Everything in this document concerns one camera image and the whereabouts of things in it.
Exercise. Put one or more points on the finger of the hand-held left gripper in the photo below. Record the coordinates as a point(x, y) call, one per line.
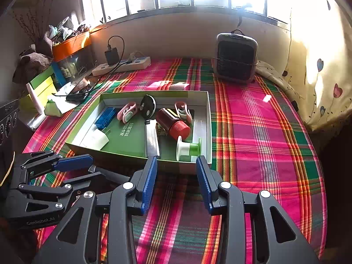
point(73, 162)
point(82, 180)

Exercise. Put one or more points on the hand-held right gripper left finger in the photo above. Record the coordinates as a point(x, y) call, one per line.
point(148, 185)

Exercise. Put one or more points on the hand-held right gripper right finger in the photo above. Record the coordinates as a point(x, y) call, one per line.
point(205, 185)

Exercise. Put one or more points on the white charger adapter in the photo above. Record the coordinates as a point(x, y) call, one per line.
point(95, 139)

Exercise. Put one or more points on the silver metal bar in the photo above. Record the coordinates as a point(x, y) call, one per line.
point(152, 140)

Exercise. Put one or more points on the green cardboard box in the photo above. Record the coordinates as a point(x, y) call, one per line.
point(123, 143)

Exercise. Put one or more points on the red bottle with yellow label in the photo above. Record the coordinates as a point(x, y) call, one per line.
point(173, 121)

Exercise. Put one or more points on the pink and white clip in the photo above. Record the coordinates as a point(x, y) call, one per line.
point(126, 112)
point(183, 111)

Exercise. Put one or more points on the grey egg-shaped device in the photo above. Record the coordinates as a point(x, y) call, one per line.
point(148, 107)

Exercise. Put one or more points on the green and white spool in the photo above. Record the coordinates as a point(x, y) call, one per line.
point(189, 148)

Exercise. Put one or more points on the blue plastic case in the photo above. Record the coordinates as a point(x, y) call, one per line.
point(105, 117)

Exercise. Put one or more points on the green tissue packet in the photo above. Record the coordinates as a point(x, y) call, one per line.
point(56, 108)

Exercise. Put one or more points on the white paper sheets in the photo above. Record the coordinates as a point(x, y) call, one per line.
point(33, 121)

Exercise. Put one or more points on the pink green plaid blanket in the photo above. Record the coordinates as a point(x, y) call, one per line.
point(261, 148)

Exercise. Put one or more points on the black smartphone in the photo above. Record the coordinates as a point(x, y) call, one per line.
point(79, 93)

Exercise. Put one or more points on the white tube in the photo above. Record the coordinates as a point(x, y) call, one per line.
point(35, 100)

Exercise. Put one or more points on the black device with knobs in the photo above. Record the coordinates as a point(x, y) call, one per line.
point(8, 123)

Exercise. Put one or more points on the green and yellow box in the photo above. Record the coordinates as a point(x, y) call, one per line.
point(44, 86)

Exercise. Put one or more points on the blue box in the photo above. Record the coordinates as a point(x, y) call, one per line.
point(59, 74)

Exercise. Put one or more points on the glass tank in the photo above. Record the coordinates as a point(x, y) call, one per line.
point(79, 64)

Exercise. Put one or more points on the checked brown cloth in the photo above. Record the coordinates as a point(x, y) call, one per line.
point(30, 63)

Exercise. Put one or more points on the black plug adapter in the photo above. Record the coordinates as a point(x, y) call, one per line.
point(112, 57)

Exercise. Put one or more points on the orange box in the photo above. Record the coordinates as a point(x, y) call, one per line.
point(71, 46)

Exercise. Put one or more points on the white power strip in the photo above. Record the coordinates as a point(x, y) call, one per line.
point(137, 63)

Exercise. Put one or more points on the grey space heater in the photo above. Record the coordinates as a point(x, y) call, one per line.
point(235, 56)

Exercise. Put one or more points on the pile of artificial flowers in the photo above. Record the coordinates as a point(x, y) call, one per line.
point(63, 29)

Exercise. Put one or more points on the cream curtain with hearts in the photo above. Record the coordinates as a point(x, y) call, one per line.
point(316, 74)

